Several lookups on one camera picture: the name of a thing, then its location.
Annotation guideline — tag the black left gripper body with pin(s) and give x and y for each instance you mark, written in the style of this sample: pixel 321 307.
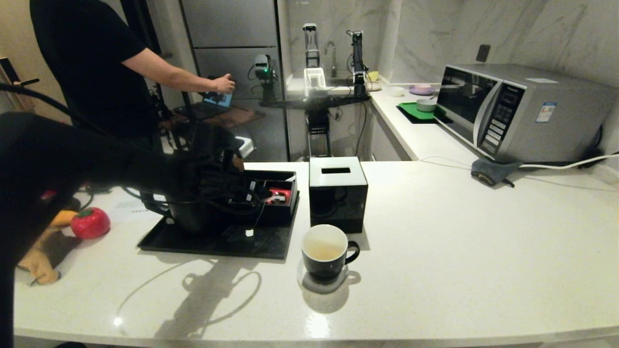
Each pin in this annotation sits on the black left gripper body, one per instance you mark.
pixel 217 181

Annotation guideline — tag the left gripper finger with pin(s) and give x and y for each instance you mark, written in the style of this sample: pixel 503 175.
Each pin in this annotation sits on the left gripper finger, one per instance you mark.
pixel 258 187
pixel 256 199

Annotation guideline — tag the black electric kettle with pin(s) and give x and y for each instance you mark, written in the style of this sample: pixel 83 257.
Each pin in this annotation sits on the black electric kettle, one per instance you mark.
pixel 188 217

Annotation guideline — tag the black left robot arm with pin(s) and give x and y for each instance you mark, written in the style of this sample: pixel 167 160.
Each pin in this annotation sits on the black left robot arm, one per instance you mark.
pixel 58 159

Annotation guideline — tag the person's bare hand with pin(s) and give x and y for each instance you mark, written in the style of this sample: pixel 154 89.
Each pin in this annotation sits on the person's bare hand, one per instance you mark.
pixel 225 84

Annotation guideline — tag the red sachet packet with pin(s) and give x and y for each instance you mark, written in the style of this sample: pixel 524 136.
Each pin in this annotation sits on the red sachet packet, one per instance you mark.
pixel 283 194

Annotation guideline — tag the black compartment organizer box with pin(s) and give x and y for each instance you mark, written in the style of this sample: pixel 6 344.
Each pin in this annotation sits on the black compartment organizer box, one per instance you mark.
pixel 283 215

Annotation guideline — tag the black serving tray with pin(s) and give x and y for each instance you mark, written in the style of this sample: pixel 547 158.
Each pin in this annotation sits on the black serving tray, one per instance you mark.
pixel 227 244

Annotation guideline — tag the wooden desk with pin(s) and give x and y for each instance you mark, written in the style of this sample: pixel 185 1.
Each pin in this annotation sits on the wooden desk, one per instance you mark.
pixel 242 116

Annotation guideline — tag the open laptop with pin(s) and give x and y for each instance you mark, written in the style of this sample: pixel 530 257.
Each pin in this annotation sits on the open laptop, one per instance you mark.
pixel 213 101

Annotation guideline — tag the black tissue box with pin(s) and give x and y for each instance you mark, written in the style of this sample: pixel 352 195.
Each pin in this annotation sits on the black tissue box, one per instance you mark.
pixel 338 202

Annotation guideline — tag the black cup white inside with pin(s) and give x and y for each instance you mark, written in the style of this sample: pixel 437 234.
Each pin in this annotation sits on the black cup white inside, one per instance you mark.
pixel 324 266

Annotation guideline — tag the white printed paper sheet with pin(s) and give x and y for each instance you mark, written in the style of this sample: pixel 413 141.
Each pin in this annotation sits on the white printed paper sheet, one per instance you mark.
pixel 125 208

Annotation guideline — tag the white saucer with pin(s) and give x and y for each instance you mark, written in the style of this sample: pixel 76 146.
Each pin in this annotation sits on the white saucer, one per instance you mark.
pixel 334 286

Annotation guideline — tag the white dish rack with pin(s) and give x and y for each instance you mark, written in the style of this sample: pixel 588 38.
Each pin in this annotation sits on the white dish rack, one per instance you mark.
pixel 314 78

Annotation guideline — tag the red toy tomato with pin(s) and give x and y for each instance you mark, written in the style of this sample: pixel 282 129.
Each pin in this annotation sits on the red toy tomato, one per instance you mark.
pixel 89 223

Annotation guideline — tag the grey refrigerator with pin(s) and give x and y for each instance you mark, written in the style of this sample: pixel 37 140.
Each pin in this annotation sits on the grey refrigerator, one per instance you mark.
pixel 232 29

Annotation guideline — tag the yellow toy corn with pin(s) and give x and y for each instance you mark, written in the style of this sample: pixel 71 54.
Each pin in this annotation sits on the yellow toy corn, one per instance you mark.
pixel 65 218

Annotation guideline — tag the upright black gripper stand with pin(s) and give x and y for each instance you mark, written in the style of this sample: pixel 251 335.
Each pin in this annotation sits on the upright black gripper stand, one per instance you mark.
pixel 310 33

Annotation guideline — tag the green cutting mat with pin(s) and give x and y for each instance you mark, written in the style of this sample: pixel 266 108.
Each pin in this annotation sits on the green cutting mat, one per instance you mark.
pixel 411 120

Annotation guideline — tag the small white bowl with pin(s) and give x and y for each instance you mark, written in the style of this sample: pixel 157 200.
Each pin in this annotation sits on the small white bowl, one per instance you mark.
pixel 395 91

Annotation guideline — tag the green cutting board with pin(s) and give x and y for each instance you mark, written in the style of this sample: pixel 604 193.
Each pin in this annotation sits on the green cutting board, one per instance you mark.
pixel 410 110

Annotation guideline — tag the dark window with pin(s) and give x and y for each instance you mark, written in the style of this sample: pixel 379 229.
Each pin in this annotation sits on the dark window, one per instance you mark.
pixel 140 19

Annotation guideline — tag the small grey bowl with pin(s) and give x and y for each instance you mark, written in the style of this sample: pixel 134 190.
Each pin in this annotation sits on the small grey bowl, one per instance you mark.
pixel 425 105

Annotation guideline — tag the person in black t-shirt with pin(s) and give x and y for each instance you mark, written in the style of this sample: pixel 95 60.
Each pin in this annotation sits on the person in black t-shirt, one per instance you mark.
pixel 82 48

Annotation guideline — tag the purple plate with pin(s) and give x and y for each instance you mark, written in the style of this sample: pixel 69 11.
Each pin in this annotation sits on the purple plate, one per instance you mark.
pixel 421 90

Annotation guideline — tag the tan cloth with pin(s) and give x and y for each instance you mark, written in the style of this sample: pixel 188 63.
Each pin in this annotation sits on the tan cloth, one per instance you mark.
pixel 41 263

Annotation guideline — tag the grey-blue cloth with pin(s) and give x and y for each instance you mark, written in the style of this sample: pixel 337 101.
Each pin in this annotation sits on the grey-blue cloth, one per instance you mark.
pixel 488 170

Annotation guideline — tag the beige wooden door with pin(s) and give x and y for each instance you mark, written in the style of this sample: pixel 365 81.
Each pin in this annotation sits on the beige wooden door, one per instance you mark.
pixel 14 29

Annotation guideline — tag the silver microwave oven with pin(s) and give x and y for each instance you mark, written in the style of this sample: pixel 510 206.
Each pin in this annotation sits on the silver microwave oven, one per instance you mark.
pixel 556 119

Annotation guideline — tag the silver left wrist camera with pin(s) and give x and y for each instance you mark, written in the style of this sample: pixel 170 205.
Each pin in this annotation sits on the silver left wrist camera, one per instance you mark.
pixel 245 146

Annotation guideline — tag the black wall outlet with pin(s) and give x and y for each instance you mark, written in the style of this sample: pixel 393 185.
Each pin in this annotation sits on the black wall outlet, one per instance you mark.
pixel 482 53

